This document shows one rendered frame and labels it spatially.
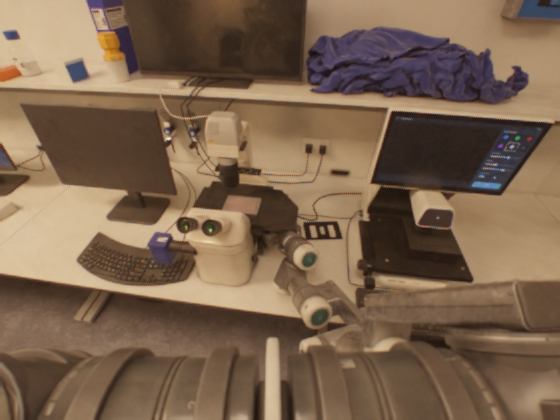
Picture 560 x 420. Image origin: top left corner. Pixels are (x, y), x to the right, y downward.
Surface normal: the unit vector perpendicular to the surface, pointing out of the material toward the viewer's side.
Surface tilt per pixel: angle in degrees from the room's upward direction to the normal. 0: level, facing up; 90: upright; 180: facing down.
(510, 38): 90
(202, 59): 86
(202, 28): 86
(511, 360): 54
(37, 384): 49
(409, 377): 23
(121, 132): 86
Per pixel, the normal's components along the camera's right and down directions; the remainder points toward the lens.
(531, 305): 0.21, -0.33
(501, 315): -0.98, -0.05
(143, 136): -0.14, 0.60
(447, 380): 0.00, -0.88
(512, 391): -0.50, -0.67
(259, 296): 0.01, -0.75
